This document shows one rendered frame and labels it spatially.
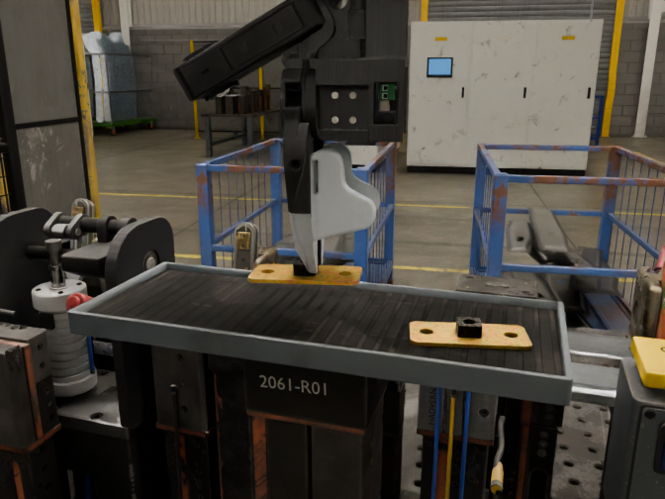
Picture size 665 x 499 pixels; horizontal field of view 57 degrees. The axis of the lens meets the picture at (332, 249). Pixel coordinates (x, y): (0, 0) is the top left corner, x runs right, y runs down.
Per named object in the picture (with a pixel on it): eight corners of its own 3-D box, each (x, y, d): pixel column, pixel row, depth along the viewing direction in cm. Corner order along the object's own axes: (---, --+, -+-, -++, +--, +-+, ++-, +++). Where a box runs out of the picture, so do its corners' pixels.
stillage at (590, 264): (467, 293, 389) (477, 143, 363) (600, 300, 377) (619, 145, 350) (479, 384, 276) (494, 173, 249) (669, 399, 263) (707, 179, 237)
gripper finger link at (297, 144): (306, 217, 40) (306, 79, 39) (283, 216, 41) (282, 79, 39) (318, 207, 45) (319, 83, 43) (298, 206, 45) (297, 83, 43)
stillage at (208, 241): (275, 278, 418) (272, 137, 392) (393, 286, 402) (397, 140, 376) (206, 353, 305) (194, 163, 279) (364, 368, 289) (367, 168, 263)
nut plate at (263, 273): (363, 269, 48) (362, 254, 48) (358, 285, 45) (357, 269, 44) (259, 266, 49) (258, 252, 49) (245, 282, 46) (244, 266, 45)
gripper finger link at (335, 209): (373, 285, 42) (376, 149, 40) (288, 281, 43) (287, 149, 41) (376, 274, 45) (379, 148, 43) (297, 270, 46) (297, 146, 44)
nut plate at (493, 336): (522, 329, 46) (523, 313, 45) (532, 350, 42) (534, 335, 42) (409, 324, 47) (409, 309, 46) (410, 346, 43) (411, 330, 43)
